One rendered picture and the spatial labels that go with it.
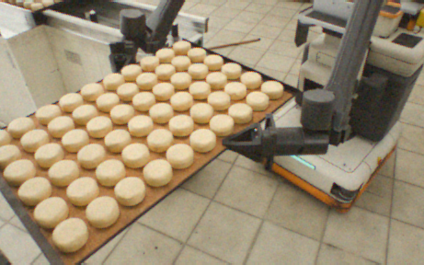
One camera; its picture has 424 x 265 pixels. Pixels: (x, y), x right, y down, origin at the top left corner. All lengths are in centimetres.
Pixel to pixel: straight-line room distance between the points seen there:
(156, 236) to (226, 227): 36
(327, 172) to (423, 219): 61
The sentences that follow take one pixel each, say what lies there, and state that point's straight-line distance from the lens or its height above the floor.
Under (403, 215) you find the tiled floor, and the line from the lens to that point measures 204.
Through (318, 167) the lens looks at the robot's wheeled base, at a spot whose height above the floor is 26.
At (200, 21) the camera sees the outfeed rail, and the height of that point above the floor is 89.
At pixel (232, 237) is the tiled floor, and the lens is 171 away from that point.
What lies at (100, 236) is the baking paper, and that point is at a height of 101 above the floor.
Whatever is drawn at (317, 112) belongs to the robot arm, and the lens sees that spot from 62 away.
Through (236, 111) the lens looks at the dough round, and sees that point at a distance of 69.
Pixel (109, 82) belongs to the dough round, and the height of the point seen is 103.
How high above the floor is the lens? 146
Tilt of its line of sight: 42 degrees down
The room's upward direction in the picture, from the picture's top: straight up
